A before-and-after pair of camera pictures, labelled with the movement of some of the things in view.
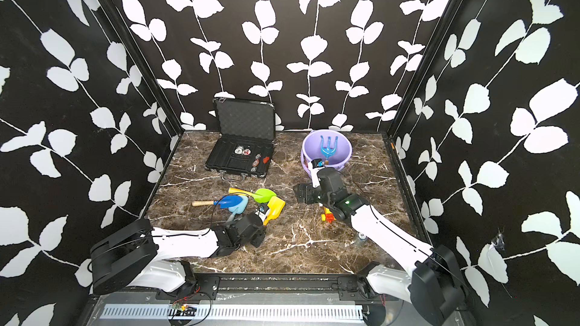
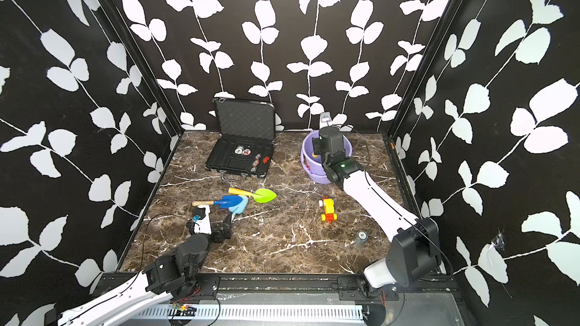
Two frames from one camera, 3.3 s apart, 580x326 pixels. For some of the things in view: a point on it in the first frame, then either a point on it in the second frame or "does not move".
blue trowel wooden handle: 224,202 does not move
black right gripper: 303,187 to 317,143
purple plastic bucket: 312,149 does not move
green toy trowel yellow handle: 260,195 does not move
